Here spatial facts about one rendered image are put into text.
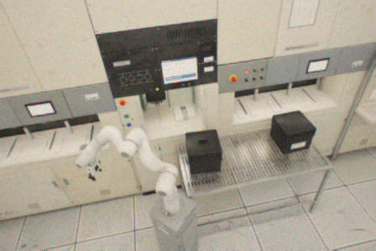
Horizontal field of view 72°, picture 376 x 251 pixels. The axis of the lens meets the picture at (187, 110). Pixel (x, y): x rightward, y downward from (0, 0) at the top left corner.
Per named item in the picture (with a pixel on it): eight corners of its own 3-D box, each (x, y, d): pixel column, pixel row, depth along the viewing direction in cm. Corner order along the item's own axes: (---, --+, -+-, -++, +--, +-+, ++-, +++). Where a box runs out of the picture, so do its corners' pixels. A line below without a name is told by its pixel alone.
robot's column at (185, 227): (184, 272, 236) (176, 232, 189) (159, 254, 249) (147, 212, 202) (200, 245, 254) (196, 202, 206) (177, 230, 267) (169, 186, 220)
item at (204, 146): (188, 164, 218) (187, 154, 209) (185, 139, 241) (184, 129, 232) (222, 160, 219) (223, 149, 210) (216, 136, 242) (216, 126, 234)
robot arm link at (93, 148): (99, 154, 164) (81, 171, 182) (111, 137, 176) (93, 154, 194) (87, 147, 161) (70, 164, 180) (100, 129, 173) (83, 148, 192)
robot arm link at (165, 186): (180, 188, 196) (177, 168, 181) (173, 211, 182) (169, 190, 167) (164, 185, 199) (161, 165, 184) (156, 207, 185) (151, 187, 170)
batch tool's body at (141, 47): (143, 200, 298) (94, 38, 176) (139, 142, 371) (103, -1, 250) (216, 185, 307) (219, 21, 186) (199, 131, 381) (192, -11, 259)
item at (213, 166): (187, 151, 249) (185, 138, 239) (216, 148, 250) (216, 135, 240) (190, 175, 228) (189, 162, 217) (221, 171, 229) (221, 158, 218)
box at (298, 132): (282, 154, 239) (287, 135, 223) (268, 134, 261) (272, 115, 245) (310, 149, 242) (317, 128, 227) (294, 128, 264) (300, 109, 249)
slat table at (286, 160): (191, 240, 258) (187, 196, 211) (181, 190, 305) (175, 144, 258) (312, 213, 272) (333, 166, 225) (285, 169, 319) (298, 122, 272)
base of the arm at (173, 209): (174, 223, 194) (172, 210, 182) (155, 211, 203) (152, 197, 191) (189, 204, 206) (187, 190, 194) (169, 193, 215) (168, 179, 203)
